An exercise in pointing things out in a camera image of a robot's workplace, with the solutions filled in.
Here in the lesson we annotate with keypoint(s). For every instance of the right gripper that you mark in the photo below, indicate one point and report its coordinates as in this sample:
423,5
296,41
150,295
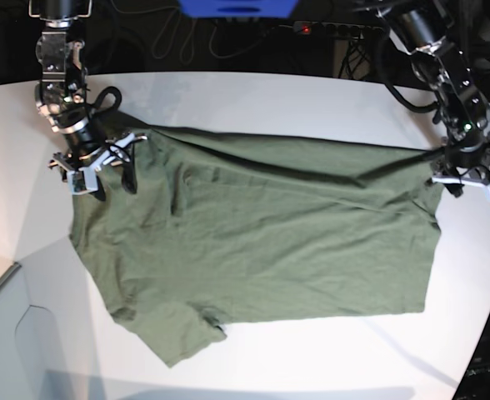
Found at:
113,153

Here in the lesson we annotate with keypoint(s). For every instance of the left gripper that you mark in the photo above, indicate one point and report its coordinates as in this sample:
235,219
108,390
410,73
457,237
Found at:
460,165

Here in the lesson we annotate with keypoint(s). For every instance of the olive green t-shirt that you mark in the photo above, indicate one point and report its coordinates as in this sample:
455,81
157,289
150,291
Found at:
240,228

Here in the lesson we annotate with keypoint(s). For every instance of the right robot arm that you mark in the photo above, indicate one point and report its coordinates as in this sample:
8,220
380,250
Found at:
62,98

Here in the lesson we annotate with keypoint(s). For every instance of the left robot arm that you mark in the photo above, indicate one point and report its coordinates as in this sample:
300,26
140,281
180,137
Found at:
422,28

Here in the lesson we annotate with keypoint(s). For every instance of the blue box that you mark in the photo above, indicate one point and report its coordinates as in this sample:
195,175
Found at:
237,8

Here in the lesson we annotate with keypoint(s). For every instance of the black power strip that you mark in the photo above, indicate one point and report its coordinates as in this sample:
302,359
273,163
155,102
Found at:
333,30

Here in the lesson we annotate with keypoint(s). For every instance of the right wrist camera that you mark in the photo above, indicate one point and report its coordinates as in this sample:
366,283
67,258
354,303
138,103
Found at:
82,181

